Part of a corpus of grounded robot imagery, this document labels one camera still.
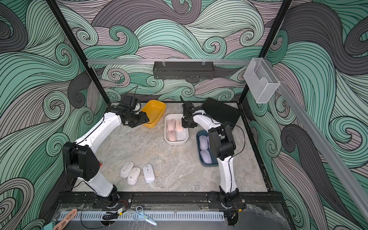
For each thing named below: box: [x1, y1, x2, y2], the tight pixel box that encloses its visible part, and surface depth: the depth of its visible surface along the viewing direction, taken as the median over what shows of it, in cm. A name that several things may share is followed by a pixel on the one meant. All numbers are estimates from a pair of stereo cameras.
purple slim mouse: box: [200, 149, 213, 164], surface depth 88 cm
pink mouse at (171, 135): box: [167, 130, 177, 142], surface depth 98 cm
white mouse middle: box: [126, 166, 142, 186], surface depth 82 cm
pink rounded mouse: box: [166, 118, 176, 131], surface depth 104 cm
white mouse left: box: [119, 161, 135, 179], surface depth 84 cm
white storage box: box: [164, 113, 190, 145], surface depth 102 cm
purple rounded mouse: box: [198, 135, 209, 150], surface depth 95 cm
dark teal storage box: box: [195, 129, 219, 168], surface depth 90 cm
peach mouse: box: [175, 119, 184, 132], surface depth 106 cm
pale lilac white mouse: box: [142, 163, 156, 184], surface depth 83 cm
